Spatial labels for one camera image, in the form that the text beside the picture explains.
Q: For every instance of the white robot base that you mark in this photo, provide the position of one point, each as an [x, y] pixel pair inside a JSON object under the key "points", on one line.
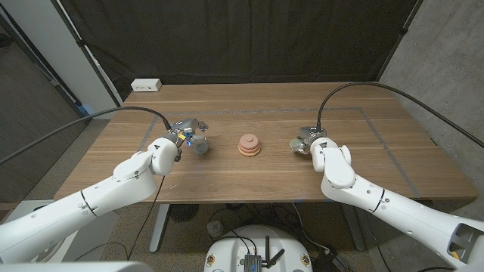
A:
{"points": [[230, 249]]}

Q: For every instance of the black floor fan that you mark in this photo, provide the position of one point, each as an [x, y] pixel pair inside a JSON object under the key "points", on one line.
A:
{"points": [[184, 212]]}

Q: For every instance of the salmon pink toy disk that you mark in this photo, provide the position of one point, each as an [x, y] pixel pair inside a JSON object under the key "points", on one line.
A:
{"points": [[249, 150]]}

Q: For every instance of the black backdrop cloth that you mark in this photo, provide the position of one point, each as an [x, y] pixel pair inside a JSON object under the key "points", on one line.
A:
{"points": [[227, 38]]}

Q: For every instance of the black floor power adapter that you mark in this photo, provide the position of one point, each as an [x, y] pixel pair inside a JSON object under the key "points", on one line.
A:
{"points": [[332, 260]]}

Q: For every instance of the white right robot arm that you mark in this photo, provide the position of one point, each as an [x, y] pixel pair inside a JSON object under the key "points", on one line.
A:
{"points": [[378, 204]]}

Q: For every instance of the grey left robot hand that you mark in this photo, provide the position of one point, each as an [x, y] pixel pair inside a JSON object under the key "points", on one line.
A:
{"points": [[185, 128]]}

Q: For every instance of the grey table leg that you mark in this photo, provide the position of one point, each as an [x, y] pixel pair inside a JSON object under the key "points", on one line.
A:
{"points": [[355, 234], [159, 230]]}

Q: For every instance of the white power strip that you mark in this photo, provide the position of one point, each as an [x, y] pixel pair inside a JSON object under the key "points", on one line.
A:
{"points": [[146, 85]]}

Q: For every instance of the grey round floor object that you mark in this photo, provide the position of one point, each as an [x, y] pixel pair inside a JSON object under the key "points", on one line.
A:
{"points": [[215, 228]]}

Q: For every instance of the large tan toy disk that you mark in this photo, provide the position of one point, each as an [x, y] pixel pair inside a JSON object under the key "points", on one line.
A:
{"points": [[249, 154]]}

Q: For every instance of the grey box with antennas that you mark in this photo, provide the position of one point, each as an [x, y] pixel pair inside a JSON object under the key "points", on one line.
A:
{"points": [[252, 261]]}

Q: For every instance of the black backdrop stand pole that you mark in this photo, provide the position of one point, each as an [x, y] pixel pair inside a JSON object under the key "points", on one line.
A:
{"points": [[404, 31], [80, 42]]}

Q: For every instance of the pale pink toy disk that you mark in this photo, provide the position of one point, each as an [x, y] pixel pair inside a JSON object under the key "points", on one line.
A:
{"points": [[249, 140]]}

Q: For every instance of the green toy disk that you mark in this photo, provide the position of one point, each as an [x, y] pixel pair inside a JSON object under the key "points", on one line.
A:
{"points": [[294, 143]]}

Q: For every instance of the grey toy disk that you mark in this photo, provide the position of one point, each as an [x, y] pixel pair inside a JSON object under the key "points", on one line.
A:
{"points": [[201, 148]]}

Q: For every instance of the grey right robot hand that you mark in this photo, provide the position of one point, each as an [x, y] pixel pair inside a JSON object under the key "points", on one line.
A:
{"points": [[312, 134]]}

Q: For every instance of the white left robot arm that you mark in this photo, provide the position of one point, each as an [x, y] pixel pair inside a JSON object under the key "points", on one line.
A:
{"points": [[75, 211]]}

